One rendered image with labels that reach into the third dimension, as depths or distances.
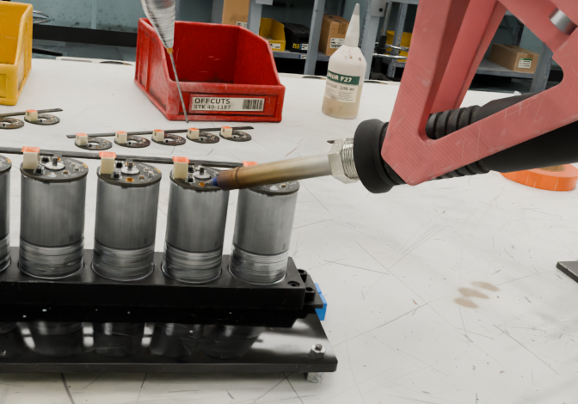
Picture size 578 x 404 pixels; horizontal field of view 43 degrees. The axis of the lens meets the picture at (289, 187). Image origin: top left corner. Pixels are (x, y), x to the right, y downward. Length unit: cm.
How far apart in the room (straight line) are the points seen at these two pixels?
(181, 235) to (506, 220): 26
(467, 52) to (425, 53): 3
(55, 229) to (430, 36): 16
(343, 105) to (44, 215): 41
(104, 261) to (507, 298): 20
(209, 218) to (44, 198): 6
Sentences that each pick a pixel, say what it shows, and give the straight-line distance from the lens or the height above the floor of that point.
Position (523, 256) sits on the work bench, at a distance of 45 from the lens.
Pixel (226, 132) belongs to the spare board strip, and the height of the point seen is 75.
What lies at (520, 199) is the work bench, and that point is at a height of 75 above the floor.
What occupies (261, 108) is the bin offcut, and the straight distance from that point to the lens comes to 61.
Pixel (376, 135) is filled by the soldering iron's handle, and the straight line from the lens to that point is 23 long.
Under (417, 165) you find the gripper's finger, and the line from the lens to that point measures 22.
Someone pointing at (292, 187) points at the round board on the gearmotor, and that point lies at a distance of 30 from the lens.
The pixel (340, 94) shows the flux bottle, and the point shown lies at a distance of 66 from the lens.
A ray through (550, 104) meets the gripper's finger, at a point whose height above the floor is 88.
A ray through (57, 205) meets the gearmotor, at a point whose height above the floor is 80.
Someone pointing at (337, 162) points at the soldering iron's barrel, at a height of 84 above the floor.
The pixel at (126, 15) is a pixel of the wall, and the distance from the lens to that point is 477.
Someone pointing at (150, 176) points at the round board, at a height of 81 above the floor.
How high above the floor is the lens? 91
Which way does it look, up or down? 20 degrees down
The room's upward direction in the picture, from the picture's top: 9 degrees clockwise
